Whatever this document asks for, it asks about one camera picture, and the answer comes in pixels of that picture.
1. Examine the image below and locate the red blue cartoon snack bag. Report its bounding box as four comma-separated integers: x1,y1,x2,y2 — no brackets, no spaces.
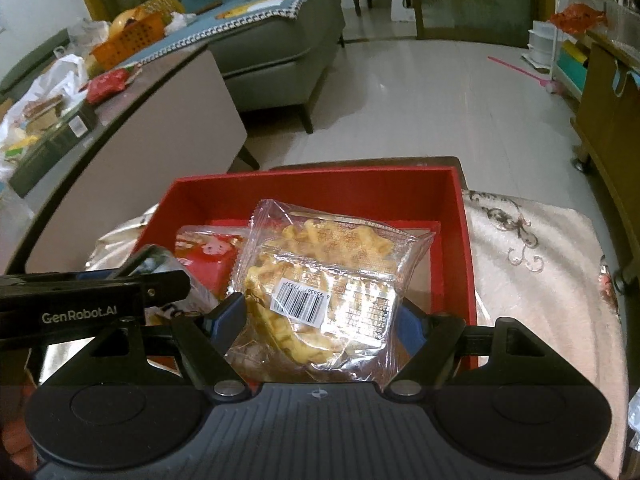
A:
174,226,248,300

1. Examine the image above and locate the clear waffle cookie packet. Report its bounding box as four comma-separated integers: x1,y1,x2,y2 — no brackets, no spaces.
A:
226,200,435,387

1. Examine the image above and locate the Kaprons wafer packet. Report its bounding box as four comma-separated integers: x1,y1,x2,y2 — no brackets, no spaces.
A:
108,245,219,326

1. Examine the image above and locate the floral silver tablecloth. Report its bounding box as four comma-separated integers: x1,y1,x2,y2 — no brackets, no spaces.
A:
37,188,629,476

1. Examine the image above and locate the red cardboard box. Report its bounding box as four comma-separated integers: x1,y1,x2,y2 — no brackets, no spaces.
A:
139,167,476,385

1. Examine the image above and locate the dark green long box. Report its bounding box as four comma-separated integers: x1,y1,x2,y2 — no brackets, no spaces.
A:
9,102,98,198

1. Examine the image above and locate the grey curved counter table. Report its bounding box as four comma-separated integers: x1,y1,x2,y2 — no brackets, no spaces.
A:
1,44,247,273

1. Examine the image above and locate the white plastic shopping bag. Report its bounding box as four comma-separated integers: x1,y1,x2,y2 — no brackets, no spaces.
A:
1,54,89,182

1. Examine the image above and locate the red packet on counter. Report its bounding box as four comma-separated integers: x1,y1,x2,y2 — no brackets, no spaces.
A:
86,65,141,105

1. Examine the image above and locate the grey green sofa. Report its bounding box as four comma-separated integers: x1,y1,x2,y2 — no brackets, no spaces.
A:
0,0,347,136

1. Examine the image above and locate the brown wooden cabinet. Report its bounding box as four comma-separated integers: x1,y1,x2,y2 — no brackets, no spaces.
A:
572,41,639,284

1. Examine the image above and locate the orange plastic basket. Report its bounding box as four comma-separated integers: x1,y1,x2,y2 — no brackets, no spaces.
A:
91,12,165,70

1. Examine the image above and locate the blue sofa cover cloth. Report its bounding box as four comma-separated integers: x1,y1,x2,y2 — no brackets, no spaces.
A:
116,0,307,68

